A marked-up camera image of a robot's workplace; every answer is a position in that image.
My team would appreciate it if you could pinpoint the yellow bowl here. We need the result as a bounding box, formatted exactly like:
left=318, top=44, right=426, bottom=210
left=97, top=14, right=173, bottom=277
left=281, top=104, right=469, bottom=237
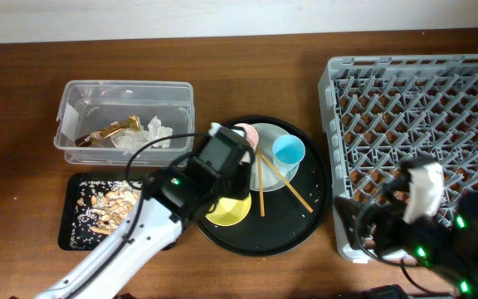
left=205, top=194, right=251, bottom=227

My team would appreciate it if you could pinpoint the pink cup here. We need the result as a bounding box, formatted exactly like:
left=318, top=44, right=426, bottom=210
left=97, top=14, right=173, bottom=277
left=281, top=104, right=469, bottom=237
left=232, top=123, right=259, bottom=150

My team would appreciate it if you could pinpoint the large white napkin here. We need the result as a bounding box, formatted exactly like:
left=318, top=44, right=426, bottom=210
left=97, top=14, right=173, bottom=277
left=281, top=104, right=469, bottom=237
left=110, top=130, right=149, bottom=150

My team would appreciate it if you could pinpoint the gold snack wrapper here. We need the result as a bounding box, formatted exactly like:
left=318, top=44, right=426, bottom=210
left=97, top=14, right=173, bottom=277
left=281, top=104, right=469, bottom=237
left=75, top=115, right=140, bottom=147

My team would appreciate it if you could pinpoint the food scraps and rice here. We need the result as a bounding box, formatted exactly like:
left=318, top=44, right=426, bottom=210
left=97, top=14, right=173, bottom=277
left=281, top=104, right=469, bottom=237
left=69, top=180, right=141, bottom=250

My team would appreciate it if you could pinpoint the small white napkin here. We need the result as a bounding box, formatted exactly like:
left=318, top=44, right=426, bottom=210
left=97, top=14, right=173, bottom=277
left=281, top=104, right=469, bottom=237
left=147, top=116, right=173, bottom=149

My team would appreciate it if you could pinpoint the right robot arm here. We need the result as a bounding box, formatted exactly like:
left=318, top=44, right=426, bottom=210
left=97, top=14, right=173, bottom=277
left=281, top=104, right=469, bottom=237
left=334, top=192, right=478, bottom=298

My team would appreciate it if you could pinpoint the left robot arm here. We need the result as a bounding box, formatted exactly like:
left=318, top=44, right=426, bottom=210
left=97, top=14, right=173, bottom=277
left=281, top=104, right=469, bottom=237
left=38, top=123, right=255, bottom=298

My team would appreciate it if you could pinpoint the grey dishwasher rack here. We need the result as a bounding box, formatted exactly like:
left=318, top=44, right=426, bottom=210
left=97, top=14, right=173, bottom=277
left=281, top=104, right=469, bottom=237
left=317, top=53, right=478, bottom=265

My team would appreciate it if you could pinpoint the clear plastic waste bin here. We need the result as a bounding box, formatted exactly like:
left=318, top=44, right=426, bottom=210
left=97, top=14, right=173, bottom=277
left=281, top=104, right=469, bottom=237
left=53, top=80, right=195, bottom=166

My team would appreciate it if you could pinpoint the grey plate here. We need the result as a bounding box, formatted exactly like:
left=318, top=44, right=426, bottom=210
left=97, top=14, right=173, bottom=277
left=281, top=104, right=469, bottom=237
left=250, top=123, right=302, bottom=193

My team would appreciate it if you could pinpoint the left wooden chopstick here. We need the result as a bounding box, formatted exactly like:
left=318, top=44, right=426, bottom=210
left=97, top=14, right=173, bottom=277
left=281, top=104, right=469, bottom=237
left=256, top=145, right=266, bottom=218

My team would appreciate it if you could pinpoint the wooden chopstick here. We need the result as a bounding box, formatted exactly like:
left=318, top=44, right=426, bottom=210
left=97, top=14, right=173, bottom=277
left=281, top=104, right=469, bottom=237
left=256, top=145, right=266, bottom=218
left=259, top=152, right=314, bottom=213

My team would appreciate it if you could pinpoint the right wooden chopstick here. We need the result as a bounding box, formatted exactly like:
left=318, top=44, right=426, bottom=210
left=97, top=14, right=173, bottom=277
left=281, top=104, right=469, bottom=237
left=259, top=152, right=314, bottom=213

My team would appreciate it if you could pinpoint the round black serving tray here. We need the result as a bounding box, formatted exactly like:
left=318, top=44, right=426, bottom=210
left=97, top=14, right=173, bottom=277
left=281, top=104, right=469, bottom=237
left=195, top=116, right=332, bottom=257

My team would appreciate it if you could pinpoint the blue cup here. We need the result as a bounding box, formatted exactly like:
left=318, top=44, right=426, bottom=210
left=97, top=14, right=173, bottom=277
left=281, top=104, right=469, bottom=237
left=272, top=135, right=305, bottom=172

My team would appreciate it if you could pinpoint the black rectangular tray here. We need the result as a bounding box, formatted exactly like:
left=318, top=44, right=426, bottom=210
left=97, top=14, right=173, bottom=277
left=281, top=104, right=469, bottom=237
left=57, top=172, right=178, bottom=252

